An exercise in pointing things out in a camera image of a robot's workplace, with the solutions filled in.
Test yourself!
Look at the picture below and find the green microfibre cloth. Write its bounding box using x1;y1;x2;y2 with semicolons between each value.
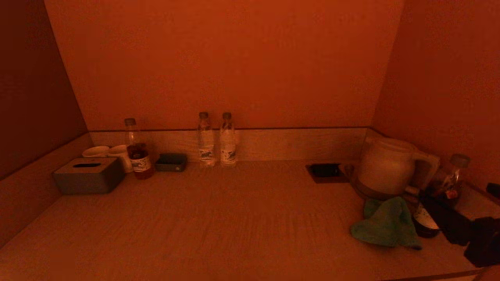
350;196;423;250

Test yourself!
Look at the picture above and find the dark drink bottle white label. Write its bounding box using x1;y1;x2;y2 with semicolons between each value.
412;153;470;239

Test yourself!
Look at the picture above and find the white electric kettle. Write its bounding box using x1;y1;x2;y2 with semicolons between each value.
357;137;441;196

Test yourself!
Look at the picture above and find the black recessed power socket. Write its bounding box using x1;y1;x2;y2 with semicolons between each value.
305;163;348;184

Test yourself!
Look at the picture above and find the clear water bottle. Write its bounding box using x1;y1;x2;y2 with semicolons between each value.
197;112;216;168
219;112;237;167

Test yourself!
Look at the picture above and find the small dark rectangular tray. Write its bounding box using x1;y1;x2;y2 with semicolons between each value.
155;153;188;172

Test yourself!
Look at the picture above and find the half-full red tea bottle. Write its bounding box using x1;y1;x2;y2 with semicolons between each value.
124;118;155;180

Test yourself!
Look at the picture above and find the white ceramic cup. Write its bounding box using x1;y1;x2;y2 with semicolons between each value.
108;145;134;173
81;146;110;158

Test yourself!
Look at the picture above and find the grey tissue box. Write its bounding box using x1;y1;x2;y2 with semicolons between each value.
54;157;125;195

